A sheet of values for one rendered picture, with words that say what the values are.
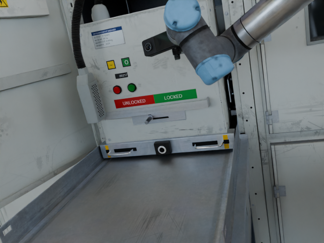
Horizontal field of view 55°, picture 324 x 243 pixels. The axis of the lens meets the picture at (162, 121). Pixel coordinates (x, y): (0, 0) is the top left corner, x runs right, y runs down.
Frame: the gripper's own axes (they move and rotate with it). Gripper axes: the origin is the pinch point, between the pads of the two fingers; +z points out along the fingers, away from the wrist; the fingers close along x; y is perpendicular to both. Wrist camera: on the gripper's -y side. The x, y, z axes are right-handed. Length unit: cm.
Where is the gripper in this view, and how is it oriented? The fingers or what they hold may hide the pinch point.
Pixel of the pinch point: (174, 50)
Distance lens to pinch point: 100.6
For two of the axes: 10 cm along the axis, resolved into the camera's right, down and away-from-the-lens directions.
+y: 9.8, -1.8, -0.6
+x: -1.8, -9.8, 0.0
